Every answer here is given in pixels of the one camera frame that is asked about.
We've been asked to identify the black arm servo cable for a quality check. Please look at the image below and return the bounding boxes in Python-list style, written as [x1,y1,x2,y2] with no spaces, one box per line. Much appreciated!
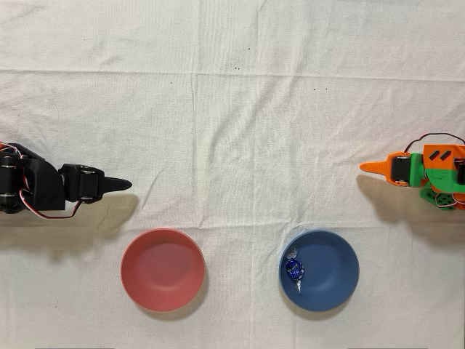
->
[20,187,84,220]
[0,141,28,159]

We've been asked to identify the pink bowl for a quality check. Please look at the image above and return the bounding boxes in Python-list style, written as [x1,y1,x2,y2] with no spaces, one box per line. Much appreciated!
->
[120,228,206,313]

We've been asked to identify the orange arm servo cable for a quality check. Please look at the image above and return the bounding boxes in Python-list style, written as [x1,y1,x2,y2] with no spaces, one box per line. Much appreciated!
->
[405,132,465,152]

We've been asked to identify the blue bowl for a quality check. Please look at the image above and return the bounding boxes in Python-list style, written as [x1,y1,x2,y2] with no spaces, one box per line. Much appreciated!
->
[278,229,360,313]

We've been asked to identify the blue candy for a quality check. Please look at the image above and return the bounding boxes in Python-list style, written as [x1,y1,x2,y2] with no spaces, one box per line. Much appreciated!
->
[285,247,307,294]

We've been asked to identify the white tablecloth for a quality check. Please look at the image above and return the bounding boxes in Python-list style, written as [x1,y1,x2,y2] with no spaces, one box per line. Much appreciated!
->
[0,0,465,349]

